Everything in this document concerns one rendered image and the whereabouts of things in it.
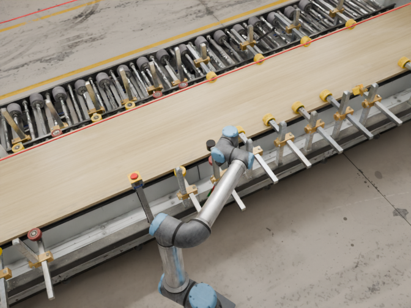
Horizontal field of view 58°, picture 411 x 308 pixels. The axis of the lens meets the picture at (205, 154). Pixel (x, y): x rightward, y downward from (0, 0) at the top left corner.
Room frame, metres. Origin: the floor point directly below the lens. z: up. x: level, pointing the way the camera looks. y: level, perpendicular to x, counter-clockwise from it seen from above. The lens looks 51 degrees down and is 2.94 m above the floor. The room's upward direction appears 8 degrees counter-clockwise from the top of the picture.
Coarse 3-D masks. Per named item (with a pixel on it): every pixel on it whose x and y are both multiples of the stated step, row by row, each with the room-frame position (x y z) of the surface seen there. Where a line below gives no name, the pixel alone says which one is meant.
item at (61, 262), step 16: (400, 112) 1.96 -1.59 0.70; (352, 128) 1.86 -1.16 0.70; (368, 128) 1.85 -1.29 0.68; (320, 144) 1.74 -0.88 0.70; (288, 160) 1.64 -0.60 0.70; (256, 176) 1.54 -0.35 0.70; (176, 208) 1.36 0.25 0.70; (192, 208) 1.35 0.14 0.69; (144, 224) 1.27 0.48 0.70; (112, 240) 1.18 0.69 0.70; (128, 240) 1.19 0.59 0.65; (64, 256) 1.11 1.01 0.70; (80, 256) 1.10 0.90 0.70; (96, 256) 1.11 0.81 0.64; (32, 272) 1.03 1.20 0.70; (16, 288) 0.94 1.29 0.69
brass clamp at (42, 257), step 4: (44, 252) 1.09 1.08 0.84; (48, 252) 1.08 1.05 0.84; (40, 256) 1.07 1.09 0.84; (44, 256) 1.06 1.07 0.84; (48, 256) 1.06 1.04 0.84; (52, 256) 1.07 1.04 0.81; (40, 260) 1.04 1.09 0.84; (44, 260) 1.04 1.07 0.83; (48, 260) 1.04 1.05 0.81; (52, 260) 1.05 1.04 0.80; (32, 264) 1.02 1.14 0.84; (36, 264) 1.02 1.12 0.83; (40, 264) 1.03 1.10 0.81; (32, 268) 1.00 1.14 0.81
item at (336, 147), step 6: (300, 108) 1.90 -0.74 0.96; (306, 114) 1.83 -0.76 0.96; (318, 132) 1.67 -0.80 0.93; (324, 132) 1.64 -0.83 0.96; (324, 138) 1.61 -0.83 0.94; (330, 138) 1.58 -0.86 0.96; (330, 144) 1.55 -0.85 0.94; (336, 144) 1.52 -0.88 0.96; (336, 150) 1.49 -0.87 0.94; (342, 150) 1.47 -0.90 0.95
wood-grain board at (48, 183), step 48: (336, 48) 2.61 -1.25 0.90; (384, 48) 2.52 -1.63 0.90; (192, 96) 2.26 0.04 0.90; (240, 96) 2.18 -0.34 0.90; (288, 96) 2.11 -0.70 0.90; (336, 96) 2.03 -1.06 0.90; (48, 144) 1.94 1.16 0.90; (96, 144) 1.87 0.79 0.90; (144, 144) 1.81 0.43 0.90; (192, 144) 1.75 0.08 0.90; (0, 192) 1.55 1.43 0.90; (48, 192) 1.49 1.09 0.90; (96, 192) 1.44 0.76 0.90; (0, 240) 1.18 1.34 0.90
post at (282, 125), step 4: (280, 124) 1.63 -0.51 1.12; (284, 124) 1.61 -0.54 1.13; (280, 128) 1.62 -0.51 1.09; (284, 128) 1.61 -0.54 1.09; (280, 132) 1.62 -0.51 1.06; (284, 132) 1.61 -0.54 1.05; (280, 136) 1.61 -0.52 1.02; (284, 136) 1.61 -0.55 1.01; (280, 140) 1.61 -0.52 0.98; (280, 148) 1.61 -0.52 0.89; (276, 152) 1.63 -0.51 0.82; (280, 152) 1.61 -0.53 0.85; (276, 156) 1.63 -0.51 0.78; (280, 156) 1.61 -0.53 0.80; (276, 160) 1.62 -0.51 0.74; (280, 160) 1.61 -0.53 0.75
